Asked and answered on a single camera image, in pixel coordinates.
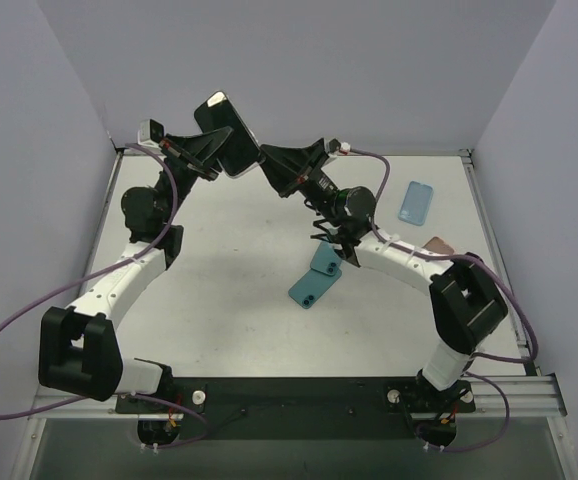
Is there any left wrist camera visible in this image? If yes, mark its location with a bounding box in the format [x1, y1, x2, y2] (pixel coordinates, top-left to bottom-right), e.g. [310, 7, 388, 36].
[137, 119, 165, 148]

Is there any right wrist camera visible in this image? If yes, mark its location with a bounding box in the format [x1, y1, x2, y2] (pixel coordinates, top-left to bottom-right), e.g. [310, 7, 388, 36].
[326, 139, 351, 156]

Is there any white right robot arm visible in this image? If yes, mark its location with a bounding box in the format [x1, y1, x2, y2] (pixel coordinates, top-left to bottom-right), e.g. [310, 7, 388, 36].
[260, 139, 508, 392]

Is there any pink phone case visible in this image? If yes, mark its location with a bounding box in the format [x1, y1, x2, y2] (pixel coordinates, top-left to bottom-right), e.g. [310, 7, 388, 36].
[423, 236, 455, 256]

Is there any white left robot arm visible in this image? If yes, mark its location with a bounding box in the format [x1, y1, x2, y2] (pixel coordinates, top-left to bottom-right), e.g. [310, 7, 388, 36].
[38, 120, 233, 412]

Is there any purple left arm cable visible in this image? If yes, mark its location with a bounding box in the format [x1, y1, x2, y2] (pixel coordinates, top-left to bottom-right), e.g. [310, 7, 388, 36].
[0, 142, 210, 449]

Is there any light blue phone case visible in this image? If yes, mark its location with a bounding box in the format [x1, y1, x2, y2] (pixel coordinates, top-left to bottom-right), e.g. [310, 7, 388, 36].
[398, 181, 434, 227]

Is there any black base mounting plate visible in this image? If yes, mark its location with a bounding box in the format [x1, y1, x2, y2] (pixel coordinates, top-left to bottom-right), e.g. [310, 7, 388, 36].
[115, 377, 476, 440]

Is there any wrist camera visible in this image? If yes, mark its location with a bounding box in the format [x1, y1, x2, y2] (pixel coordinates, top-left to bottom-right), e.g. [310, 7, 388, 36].
[137, 119, 165, 148]
[326, 139, 351, 156]

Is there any teal phone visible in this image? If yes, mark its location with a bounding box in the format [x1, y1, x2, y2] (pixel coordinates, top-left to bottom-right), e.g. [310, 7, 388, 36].
[288, 269, 342, 309]

